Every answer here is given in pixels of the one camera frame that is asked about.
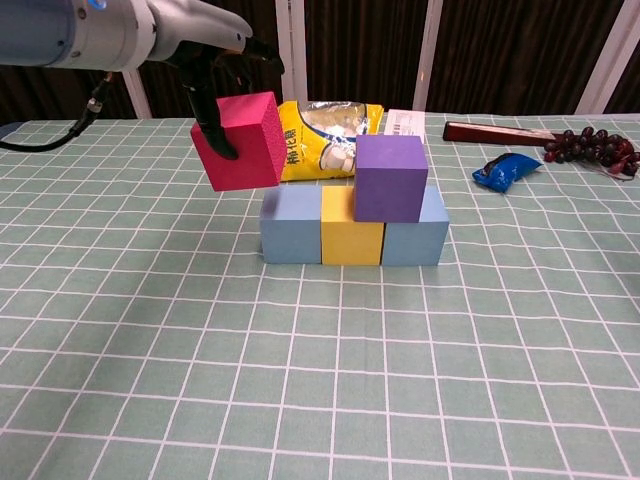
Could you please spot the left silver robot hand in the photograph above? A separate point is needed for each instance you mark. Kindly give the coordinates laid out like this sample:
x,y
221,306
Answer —
x,y
200,35

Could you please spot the pink-red foam cube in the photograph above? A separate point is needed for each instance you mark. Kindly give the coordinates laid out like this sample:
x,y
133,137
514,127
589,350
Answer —
x,y
250,145

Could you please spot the light blue foam cube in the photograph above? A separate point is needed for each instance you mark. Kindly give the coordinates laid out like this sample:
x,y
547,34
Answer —
x,y
290,235
415,240

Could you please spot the purple foam cube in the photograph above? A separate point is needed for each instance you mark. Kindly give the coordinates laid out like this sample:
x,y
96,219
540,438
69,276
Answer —
x,y
387,185

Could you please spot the yellow foam cube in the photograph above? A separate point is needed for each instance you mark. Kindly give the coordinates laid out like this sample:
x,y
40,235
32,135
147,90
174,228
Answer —
x,y
350,240

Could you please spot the dark pleated curtain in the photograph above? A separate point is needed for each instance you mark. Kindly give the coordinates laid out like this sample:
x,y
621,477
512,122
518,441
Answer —
x,y
360,50

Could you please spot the yellow marshmallow bag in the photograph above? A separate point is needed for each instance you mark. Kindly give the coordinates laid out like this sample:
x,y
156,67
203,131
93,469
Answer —
x,y
320,145

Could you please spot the dark red folded fan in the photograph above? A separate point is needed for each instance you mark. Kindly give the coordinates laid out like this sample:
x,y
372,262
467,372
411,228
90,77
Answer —
x,y
475,132

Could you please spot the blue snack packet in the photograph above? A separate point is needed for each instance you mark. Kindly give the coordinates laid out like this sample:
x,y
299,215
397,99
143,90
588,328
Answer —
x,y
500,172

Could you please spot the green checked tablecloth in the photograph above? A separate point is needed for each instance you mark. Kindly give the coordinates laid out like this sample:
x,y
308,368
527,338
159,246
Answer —
x,y
320,390

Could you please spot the dark red grape bunch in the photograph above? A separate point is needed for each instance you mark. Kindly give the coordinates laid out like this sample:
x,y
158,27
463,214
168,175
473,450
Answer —
x,y
580,147

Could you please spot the white metal frame post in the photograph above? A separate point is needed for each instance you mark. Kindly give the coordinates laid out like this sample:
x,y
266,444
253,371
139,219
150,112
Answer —
x,y
607,60
427,50
291,50
132,95

